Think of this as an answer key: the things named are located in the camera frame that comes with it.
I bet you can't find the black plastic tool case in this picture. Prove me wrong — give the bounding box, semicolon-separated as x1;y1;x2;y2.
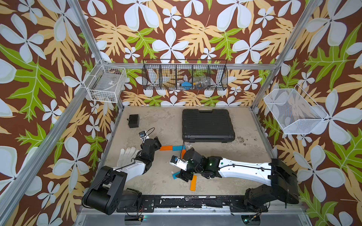
182;109;235;143

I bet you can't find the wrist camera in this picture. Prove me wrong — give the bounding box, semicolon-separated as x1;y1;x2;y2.
170;155;188;171
139;131;149;142

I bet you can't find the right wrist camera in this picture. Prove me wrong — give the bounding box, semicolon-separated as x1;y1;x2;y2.
170;155;188;171

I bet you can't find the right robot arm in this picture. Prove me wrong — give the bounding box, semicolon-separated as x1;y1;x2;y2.
170;148;299;211

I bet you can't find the small black box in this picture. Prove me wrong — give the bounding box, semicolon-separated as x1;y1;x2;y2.
127;115;140;128

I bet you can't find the black wire basket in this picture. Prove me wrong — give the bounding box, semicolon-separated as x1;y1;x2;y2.
141;59;229;91

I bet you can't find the blue object in basket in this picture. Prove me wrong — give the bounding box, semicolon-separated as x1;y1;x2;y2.
181;82;192;90

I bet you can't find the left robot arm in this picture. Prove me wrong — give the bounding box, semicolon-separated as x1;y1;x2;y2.
82;137;162;215

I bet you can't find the white cloth glove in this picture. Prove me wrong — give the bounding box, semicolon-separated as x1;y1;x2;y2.
117;147;139;168

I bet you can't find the teal block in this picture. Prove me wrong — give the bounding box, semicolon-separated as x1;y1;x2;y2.
172;171;180;179
172;146;186;151

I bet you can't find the white mesh basket right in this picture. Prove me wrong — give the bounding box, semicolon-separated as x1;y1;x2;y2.
264;85;328;135

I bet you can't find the white wire basket left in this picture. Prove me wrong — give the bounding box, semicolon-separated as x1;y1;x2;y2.
85;60;127;103

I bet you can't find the orange block bottom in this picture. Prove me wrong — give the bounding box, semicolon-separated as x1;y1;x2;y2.
190;175;197;192

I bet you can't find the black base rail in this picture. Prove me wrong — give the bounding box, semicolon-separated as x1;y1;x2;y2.
117;195;269;213

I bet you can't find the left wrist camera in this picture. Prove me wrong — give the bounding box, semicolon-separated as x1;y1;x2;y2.
139;131;149;142

